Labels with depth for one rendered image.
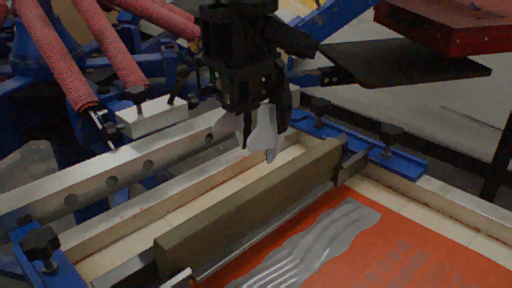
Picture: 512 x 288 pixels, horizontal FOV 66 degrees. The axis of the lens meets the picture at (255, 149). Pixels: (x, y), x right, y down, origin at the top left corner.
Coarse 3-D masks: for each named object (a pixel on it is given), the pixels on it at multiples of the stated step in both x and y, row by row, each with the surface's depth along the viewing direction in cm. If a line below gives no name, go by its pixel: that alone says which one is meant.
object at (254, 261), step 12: (264, 240) 62; (252, 252) 60; (264, 252) 60; (228, 264) 58; (240, 264) 58; (252, 264) 58; (216, 276) 56; (228, 276) 56; (240, 276) 56; (312, 276) 56
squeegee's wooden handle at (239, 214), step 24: (336, 144) 67; (288, 168) 60; (312, 168) 63; (240, 192) 55; (264, 192) 56; (288, 192) 61; (216, 216) 51; (240, 216) 54; (264, 216) 59; (168, 240) 48; (192, 240) 49; (216, 240) 53; (168, 264) 48; (192, 264) 51
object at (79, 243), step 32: (288, 128) 86; (224, 160) 75; (256, 160) 79; (160, 192) 67; (192, 192) 70; (416, 192) 69; (448, 192) 67; (96, 224) 60; (128, 224) 62; (480, 224) 63
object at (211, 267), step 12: (312, 192) 66; (324, 192) 67; (300, 204) 63; (276, 216) 61; (288, 216) 61; (264, 228) 59; (240, 240) 56; (252, 240) 57; (228, 252) 55; (240, 252) 55; (216, 264) 53; (192, 276) 51; (204, 276) 52
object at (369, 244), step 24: (336, 192) 72; (312, 216) 67; (384, 216) 67; (360, 240) 62; (384, 240) 62; (408, 240) 62; (432, 240) 62; (336, 264) 58; (360, 264) 58; (456, 264) 58; (480, 264) 58
